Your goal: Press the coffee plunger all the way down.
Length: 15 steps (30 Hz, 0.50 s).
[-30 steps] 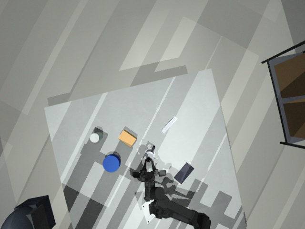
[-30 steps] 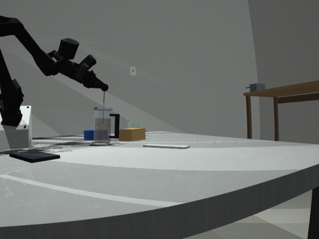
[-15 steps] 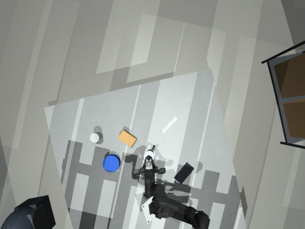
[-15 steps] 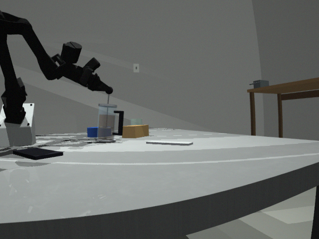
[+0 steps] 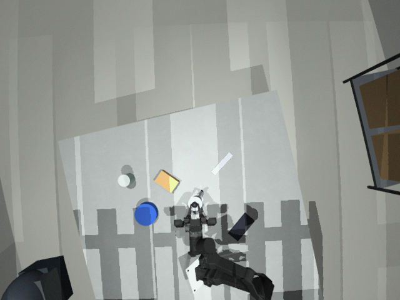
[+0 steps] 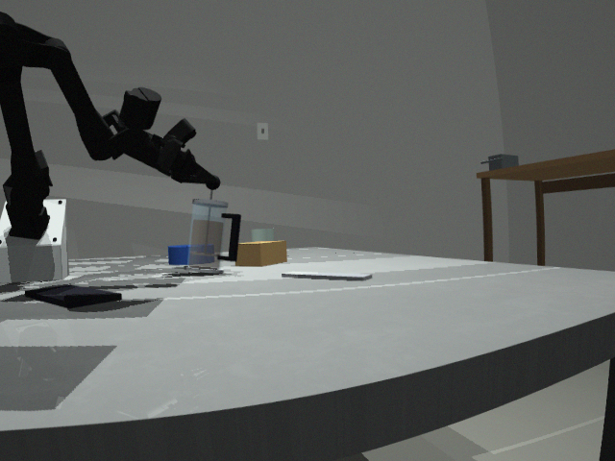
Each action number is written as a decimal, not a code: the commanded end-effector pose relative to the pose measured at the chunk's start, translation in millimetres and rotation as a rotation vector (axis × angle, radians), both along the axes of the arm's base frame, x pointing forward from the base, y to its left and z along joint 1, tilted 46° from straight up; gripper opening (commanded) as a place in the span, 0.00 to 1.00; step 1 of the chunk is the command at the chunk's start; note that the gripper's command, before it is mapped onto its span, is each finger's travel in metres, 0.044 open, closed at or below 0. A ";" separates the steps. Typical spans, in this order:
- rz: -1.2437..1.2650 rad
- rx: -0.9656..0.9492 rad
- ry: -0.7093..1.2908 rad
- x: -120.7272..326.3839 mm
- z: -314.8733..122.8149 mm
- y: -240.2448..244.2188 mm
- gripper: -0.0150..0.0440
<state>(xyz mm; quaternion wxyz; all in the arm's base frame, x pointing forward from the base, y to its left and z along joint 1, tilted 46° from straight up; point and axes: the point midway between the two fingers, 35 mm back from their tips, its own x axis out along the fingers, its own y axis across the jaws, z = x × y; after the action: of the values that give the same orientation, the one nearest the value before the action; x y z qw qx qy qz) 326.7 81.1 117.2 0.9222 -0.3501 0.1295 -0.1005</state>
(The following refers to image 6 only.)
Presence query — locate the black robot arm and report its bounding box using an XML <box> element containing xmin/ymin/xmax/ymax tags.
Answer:
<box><xmin>0</xmin><ymin>12</ymin><xmax>161</xmax><ymax>240</ymax></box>

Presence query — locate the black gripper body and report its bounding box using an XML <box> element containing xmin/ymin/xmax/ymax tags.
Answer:
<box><xmin>137</xmin><ymin>134</ymin><xmax>185</xmax><ymax>182</ymax></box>

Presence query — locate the light grey flat bar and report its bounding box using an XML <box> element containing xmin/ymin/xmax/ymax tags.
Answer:
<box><xmin>282</xmin><ymin>272</ymin><xmax>372</xmax><ymax>281</ymax></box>

